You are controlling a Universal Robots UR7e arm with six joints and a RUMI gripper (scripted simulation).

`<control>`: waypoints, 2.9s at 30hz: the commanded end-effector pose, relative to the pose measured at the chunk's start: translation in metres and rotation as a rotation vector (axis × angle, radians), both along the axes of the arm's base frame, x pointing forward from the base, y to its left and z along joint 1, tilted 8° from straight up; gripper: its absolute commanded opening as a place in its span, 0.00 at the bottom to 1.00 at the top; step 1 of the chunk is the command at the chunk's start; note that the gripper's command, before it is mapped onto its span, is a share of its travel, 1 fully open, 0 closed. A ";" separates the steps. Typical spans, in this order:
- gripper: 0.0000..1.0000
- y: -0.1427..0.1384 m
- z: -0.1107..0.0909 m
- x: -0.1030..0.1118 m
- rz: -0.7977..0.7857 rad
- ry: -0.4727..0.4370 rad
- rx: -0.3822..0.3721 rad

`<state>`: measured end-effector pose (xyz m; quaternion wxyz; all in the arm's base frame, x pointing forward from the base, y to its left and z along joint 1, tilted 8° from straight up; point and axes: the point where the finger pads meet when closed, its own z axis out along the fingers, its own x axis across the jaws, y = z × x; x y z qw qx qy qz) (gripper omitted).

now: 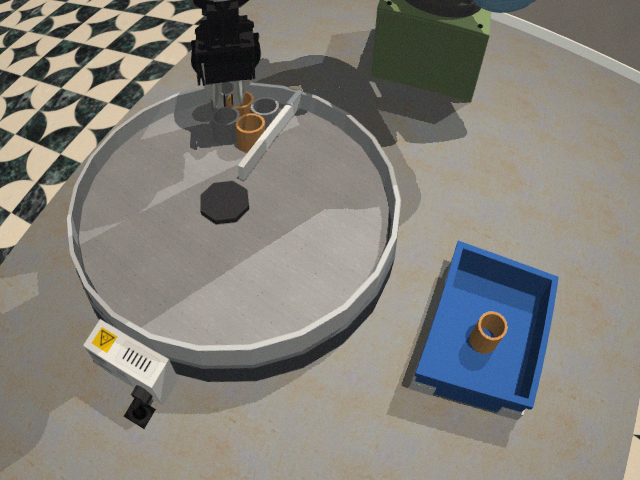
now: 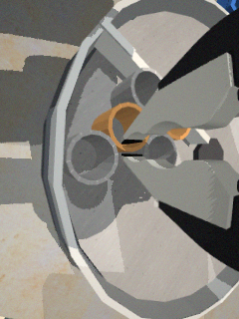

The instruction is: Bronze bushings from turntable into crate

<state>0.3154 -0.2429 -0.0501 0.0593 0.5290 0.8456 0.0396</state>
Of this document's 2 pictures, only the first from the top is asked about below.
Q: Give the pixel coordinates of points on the blue plastic crate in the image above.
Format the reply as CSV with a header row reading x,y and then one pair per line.
x,y
487,282

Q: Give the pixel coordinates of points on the bronze bushing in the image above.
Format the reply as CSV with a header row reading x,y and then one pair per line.
x,y
246,107
245,135
494,322

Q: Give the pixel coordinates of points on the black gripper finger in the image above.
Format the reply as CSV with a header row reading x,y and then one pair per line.
x,y
237,84
213,90

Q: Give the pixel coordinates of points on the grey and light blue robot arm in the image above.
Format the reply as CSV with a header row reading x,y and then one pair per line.
x,y
464,8

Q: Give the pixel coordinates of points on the grey metal sleeve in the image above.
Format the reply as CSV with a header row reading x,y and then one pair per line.
x,y
227,87
225,134
265,106

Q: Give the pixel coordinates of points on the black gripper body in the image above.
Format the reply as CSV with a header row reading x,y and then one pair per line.
x,y
223,61

